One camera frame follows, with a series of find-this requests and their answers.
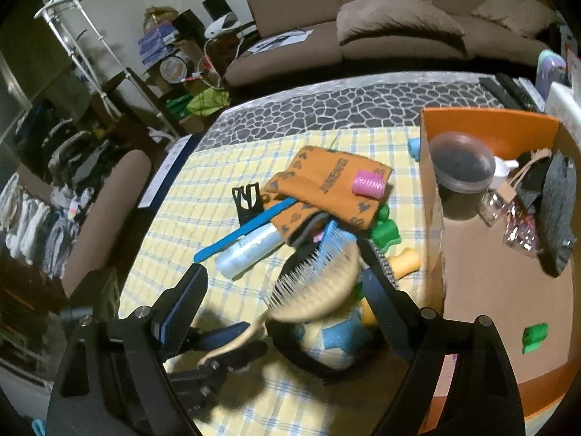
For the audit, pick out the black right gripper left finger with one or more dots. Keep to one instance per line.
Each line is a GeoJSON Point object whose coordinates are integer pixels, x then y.
{"type": "Point", "coordinates": [176, 308]}

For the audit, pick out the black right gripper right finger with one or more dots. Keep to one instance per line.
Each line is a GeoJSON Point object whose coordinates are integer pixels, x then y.
{"type": "Point", "coordinates": [395, 312]}

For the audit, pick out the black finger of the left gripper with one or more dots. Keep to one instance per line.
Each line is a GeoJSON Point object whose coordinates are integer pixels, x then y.
{"type": "Point", "coordinates": [205, 382]}

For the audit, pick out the cream paddle hairbrush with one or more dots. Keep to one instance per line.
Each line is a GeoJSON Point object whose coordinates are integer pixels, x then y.
{"type": "Point", "coordinates": [312, 291]}

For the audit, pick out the green hair roller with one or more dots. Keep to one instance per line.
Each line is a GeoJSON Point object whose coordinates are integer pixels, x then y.
{"type": "Point", "coordinates": [533, 337]}
{"type": "Point", "coordinates": [385, 233]}

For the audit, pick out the pink hair roller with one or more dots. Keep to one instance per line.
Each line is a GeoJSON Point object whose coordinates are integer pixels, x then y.
{"type": "Point", "coordinates": [369, 185]}

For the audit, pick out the clear bag of hair ties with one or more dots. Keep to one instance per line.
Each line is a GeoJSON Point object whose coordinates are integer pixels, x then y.
{"type": "Point", "coordinates": [521, 231]}

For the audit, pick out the dark round lidded container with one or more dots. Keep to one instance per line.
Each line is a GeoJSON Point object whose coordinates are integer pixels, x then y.
{"type": "Point", "coordinates": [464, 168]}

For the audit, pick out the grey knit sock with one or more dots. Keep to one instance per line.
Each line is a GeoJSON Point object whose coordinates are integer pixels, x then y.
{"type": "Point", "coordinates": [557, 209]}

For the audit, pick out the white measuring scoop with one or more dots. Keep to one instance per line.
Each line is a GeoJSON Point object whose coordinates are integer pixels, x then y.
{"type": "Point", "coordinates": [502, 170]}

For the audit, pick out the yellow hair roller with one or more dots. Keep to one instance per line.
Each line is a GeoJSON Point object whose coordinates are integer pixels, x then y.
{"type": "Point", "coordinates": [407, 262]}

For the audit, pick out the light blue hair roller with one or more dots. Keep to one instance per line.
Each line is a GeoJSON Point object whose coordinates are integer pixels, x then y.
{"type": "Point", "coordinates": [336, 342]}

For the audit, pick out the yellow plaid tablecloth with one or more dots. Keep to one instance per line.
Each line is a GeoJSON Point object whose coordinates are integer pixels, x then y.
{"type": "Point", "coordinates": [272, 396]}

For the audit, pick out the white cosmetic tube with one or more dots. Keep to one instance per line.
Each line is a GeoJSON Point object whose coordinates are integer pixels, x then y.
{"type": "Point", "coordinates": [247, 251]}

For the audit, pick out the blue plastic comb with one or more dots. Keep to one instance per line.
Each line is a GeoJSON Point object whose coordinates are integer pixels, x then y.
{"type": "Point", "coordinates": [334, 239]}

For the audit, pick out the brown chair backrest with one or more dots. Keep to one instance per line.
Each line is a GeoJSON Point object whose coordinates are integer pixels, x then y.
{"type": "Point", "coordinates": [118, 197]}

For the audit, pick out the black plastic hair claw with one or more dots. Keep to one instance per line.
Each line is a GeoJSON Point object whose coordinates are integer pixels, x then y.
{"type": "Point", "coordinates": [248, 202]}

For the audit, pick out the orange cardboard box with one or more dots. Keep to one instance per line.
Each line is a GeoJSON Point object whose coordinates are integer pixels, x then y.
{"type": "Point", "coordinates": [471, 271]}

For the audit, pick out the blue nail file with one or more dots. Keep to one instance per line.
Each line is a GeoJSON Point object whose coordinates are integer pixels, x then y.
{"type": "Point", "coordinates": [255, 223]}

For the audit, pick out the orange patterned sock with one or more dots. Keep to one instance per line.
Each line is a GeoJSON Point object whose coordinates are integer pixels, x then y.
{"type": "Point", "coordinates": [321, 181]}

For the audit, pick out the black remote control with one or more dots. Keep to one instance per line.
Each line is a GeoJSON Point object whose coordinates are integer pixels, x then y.
{"type": "Point", "coordinates": [509, 93]}

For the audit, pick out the brown sofa cushion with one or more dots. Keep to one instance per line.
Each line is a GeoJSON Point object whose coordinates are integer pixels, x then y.
{"type": "Point", "coordinates": [416, 18]}

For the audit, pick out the brown sofa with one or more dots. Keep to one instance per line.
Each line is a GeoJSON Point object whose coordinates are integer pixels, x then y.
{"type": "Point", "coordinates": [305, 39]}

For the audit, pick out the beige throw pillow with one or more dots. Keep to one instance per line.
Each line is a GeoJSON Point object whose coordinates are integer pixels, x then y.
{"type": "Point", "coordinates": [525, 17]}

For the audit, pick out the white coat stand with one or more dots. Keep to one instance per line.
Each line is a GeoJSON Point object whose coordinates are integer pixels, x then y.
{"type": "Point", "coordinates": [52, 13]}

